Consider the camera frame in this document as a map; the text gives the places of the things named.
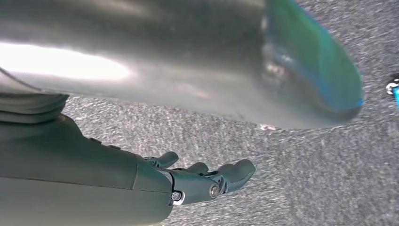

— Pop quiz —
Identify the shiny silver robot body shell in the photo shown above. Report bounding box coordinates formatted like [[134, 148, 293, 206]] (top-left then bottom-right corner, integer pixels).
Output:
[[0, 0, 365, 131]]

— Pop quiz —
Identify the blue steel shelf rack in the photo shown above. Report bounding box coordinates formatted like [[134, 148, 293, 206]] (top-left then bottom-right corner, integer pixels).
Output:
[[386, 73, 399, 108]]

